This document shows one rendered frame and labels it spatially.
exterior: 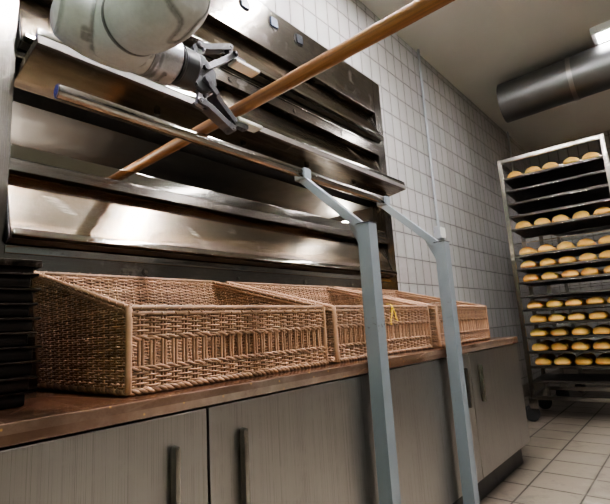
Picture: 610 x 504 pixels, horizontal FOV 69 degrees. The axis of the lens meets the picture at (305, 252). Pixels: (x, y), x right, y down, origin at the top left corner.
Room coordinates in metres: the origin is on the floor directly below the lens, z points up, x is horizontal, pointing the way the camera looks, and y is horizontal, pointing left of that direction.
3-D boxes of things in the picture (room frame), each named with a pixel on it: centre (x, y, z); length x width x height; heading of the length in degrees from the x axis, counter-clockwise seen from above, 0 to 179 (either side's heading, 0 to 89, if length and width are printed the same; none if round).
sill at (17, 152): (1.74, 0.16, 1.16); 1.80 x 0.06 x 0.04; 139
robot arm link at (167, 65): (0.75, 0.25, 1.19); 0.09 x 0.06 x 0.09; 49
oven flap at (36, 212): (1.72, 0.14, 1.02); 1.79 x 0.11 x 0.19; 139
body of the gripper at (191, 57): (0.80, 0.20, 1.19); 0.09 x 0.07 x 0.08; 139
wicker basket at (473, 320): (2.01, -0.47, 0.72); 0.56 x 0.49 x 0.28; 140
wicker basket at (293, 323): (1.12, 0.31, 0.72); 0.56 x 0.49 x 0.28; 140
